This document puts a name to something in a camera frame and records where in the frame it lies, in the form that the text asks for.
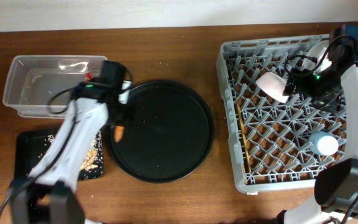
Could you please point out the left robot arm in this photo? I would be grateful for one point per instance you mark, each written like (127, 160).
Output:
(47, 194)

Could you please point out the orange carrot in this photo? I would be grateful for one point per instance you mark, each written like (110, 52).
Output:
(118, 133)

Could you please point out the wooden chopstick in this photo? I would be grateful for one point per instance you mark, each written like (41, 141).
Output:
(246, 152)
(241, 124)

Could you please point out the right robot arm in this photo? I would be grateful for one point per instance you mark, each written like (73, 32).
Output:
(335, 74)

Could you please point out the grey plate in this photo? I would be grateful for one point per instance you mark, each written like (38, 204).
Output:
(317, 51)

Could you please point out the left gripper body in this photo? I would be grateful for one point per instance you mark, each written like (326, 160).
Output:
(125, 116)

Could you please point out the round black tray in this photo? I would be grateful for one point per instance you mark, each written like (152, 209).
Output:
(168, 132)

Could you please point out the light blue cup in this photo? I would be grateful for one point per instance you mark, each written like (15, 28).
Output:
(323, 144)

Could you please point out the white bowl with food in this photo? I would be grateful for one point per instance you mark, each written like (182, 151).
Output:
(273, 85)

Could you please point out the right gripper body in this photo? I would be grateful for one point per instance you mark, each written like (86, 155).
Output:
(307, 84)

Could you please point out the spilled rice and nuts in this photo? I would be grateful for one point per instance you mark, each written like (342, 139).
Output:
(93, 164)

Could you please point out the red snack wrapper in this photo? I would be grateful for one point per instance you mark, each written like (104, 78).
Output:
(88, 76)

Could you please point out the grey dishwasher rack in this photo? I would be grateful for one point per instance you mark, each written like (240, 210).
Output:
(277, 133)

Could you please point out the black rectangular tray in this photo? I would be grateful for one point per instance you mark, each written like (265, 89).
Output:
(31, 146)

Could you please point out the clear plastic bin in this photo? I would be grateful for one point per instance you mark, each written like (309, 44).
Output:
(34, 79)

